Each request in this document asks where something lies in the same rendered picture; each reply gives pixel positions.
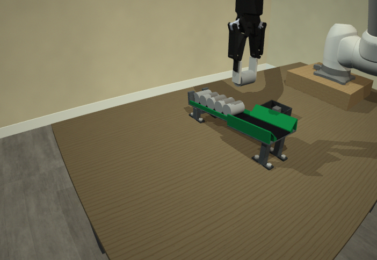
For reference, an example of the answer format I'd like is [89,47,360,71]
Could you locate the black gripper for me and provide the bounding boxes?
[228,0,267,84]

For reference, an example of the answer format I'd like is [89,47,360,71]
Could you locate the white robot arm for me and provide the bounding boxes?
[313,0,377,85]

